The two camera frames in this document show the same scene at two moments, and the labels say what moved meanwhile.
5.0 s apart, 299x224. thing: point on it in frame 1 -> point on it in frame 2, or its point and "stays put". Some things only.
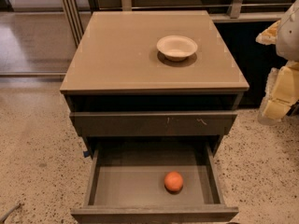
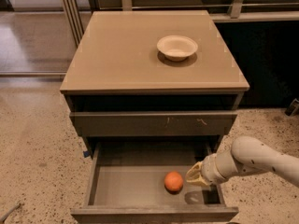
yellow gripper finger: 281,93 -> 194,175
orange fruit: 173,181 stays put
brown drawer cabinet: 140,116 stays put
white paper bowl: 177,48 stays put
